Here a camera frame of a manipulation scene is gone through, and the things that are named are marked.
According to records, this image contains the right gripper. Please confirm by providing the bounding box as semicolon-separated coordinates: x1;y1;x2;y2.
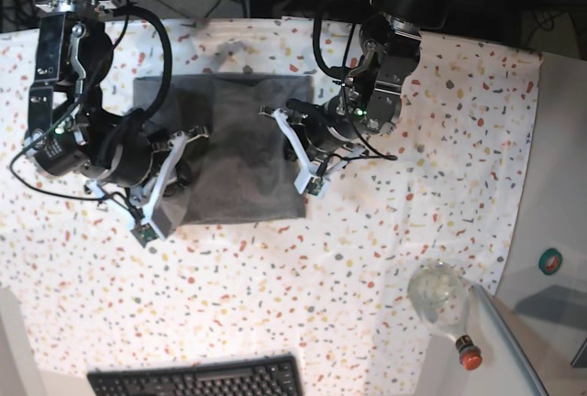
91;131;194;197

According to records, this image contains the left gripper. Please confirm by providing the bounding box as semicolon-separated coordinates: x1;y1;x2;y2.
286;98;358;161

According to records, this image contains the grey t-shirt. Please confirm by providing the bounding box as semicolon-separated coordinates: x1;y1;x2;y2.
146;73;312;226

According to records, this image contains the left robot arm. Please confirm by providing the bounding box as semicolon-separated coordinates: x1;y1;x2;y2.
286;0;450;160

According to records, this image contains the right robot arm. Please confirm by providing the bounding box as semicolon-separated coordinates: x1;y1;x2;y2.
22;0;173;192

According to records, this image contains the terrazzo patterned table cloth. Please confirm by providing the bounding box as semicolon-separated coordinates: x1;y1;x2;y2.
1;30;542;395

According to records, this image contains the clear round glass bottle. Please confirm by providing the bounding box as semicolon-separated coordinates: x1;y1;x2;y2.
407;261;482;371

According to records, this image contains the black computer keyboard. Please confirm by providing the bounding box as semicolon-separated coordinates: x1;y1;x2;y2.
86;355;304;396

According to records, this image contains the green tape roll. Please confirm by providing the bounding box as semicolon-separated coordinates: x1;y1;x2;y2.
538;248;563;276

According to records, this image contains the grey metal bar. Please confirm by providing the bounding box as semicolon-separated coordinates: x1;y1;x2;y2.
471;285;548;395

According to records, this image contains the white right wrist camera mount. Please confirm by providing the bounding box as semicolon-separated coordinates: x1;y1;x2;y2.
82;126;209;247

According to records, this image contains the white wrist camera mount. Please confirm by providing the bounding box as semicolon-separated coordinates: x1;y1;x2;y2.
260;106;367;199
82;126;209;247

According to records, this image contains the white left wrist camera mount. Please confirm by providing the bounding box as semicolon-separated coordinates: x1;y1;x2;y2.
260;106;367;199

